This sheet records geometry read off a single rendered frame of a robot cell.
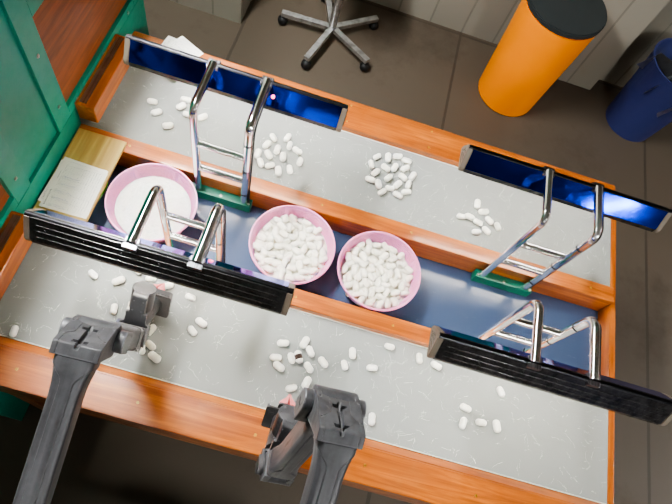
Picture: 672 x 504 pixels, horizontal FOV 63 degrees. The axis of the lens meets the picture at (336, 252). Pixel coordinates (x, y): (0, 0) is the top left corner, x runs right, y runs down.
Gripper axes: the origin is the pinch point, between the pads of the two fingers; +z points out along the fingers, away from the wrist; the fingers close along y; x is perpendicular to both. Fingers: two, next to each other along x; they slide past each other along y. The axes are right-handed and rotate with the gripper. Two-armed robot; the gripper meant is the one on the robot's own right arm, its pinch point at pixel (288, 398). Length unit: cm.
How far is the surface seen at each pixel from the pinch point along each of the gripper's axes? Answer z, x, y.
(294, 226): 45, -29, 13
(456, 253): 49, -35, -40
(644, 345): 119, 7, -163
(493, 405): 17, -4, -59
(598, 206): 31, -66, -66
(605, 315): 50, -29, -96
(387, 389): 13.9, -1.5, -27.1
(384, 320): 26.6, -15.8, -21.5
